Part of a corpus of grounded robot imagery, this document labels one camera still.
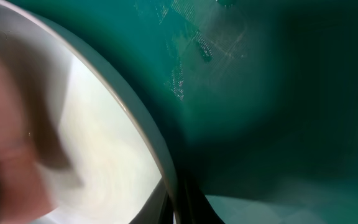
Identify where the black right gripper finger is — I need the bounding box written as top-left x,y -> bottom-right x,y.
158,173 -> 224,224

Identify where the light blue plate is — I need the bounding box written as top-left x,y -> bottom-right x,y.
0,1 -> 177,224

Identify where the blue plastic tray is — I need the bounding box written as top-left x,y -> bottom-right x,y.
17,0 -> 358,223

